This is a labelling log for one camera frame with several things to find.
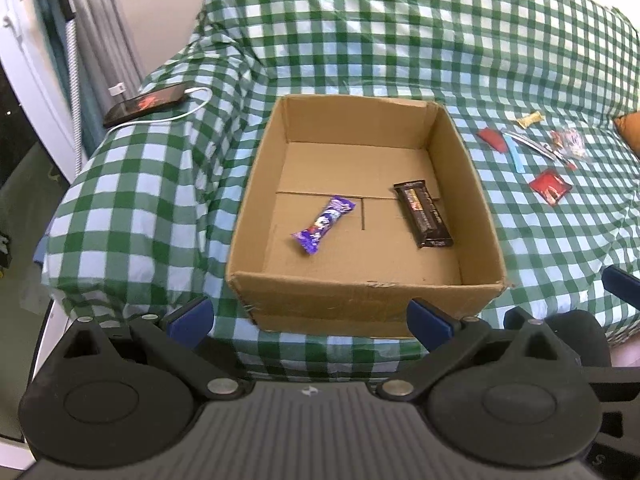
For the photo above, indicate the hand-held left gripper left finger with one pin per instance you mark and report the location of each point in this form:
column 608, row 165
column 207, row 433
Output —
column 192, row 317

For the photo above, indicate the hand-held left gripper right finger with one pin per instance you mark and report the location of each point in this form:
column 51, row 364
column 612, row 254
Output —
column 430, row 320

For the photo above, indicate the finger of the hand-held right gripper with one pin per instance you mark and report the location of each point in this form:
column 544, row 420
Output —
column 622, row 284

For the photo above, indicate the brown cardboard box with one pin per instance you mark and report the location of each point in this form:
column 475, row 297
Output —
column 350, row 305

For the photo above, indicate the red square snack packet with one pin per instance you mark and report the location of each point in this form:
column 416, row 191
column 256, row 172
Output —
column 550, row 187

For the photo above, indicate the clear bag of candies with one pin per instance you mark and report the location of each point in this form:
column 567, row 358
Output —
column 567, row 142

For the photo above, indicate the blue stick packet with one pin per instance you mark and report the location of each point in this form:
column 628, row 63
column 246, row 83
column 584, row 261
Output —
column 517, row 157

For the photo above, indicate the silver snack packet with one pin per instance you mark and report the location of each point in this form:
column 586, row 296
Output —
column 525, row 142

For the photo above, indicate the beige candy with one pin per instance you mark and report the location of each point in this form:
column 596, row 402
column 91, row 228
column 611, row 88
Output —
column 529, row 120

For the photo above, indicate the dark brown chocolate bar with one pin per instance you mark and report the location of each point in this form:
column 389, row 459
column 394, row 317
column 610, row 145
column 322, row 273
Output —
column 422, row 215

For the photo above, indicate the purple snack packet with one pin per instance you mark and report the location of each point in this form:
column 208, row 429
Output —
column 325, row 222

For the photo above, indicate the orange cushion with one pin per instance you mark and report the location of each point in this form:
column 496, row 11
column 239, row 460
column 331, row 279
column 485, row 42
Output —
column 630, row 130

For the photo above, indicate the dark red snack packet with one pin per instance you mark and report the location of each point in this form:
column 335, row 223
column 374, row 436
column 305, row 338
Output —
column 492, row 139

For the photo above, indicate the black smartphone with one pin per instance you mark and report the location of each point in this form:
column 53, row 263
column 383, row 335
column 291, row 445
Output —
column 145, row 103

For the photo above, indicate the white framed glass door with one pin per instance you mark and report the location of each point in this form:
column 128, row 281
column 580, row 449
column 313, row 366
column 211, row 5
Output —
column 30, row 85

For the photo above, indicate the green checked sofa cover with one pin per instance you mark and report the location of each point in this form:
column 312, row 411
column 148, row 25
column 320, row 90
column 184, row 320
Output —
column 400, row 35

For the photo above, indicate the grey curtain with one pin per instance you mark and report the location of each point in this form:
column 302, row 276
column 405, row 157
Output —
column 107, row 35

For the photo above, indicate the teal curtain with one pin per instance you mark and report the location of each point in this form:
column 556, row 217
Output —
column 52, row 50

